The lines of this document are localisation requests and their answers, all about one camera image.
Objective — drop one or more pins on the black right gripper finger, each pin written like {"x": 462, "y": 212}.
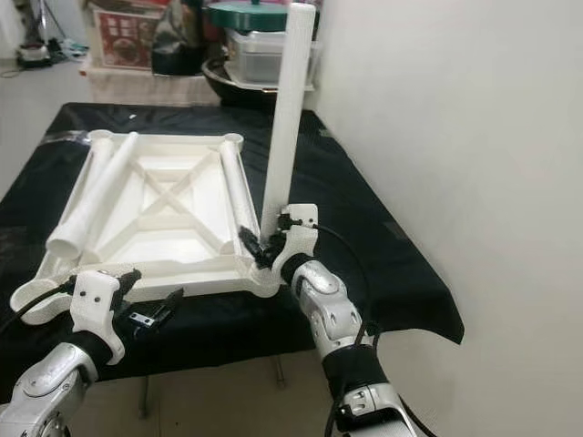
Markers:
{"x": 255, "y": 250}

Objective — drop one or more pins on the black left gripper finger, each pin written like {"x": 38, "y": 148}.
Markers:
{"x": 168, "y": 308}
{"x": 127, "y": 279}

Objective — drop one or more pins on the white plastic children table top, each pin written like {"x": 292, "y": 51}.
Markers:
{"x": 173, "y": 218}

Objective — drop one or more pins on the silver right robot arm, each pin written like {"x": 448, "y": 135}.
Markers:
{"x": 328, "y": 309}

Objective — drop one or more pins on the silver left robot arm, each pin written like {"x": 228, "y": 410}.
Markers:
{"x": 55, "y": 382}

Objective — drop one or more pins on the black tablecloth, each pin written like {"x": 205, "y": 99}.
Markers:
{"x": 373, "y": 255}

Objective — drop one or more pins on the beige ribbed box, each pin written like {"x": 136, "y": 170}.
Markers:
{"x": 146, "y": 86}

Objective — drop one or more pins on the clear plastic container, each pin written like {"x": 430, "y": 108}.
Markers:
{"x": 260, "y": 56}

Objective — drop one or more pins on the black bag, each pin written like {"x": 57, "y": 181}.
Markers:
{"x": 178, "y": 45}

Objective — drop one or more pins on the green pot lid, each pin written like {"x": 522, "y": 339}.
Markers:
{"x": 250, "y": 18}

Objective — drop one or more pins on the storage box with red poster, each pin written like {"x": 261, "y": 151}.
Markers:
{"x": 127, "y": 41}

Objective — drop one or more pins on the upright vacuum cleaner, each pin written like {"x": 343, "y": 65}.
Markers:
{"x": 35, "y": 56}

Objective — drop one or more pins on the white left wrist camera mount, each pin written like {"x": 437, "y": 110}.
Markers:
{"x": 96, "y": 305}

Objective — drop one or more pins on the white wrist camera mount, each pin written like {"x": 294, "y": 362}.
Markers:
{"x": 96, "y": 305}
{"x": 302, "y": 218}

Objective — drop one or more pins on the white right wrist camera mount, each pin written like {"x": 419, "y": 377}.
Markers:
{"x": 302, "y": 218}

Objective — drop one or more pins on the grey folding table frame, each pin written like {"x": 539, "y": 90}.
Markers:
{"x": 278, "y": 369}

